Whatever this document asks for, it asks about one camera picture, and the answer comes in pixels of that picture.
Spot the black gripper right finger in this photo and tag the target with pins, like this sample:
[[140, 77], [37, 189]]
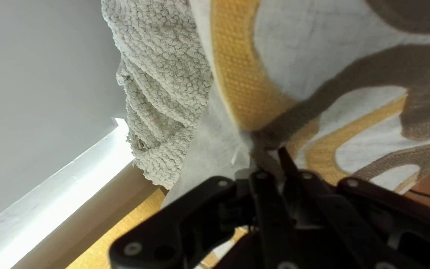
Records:
[[354, 225]]

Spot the white baseboard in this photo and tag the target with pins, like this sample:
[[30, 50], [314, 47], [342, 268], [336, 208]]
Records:
[[51, 199]]

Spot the grey knit blanket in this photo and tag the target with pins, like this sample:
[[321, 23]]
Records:
[[160, 75]]

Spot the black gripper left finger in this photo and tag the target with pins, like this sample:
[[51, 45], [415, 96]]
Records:
[[185, 219]]

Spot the yellow grey wavy pattern pillow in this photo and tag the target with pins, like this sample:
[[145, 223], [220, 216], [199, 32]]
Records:
[[320, 45]]

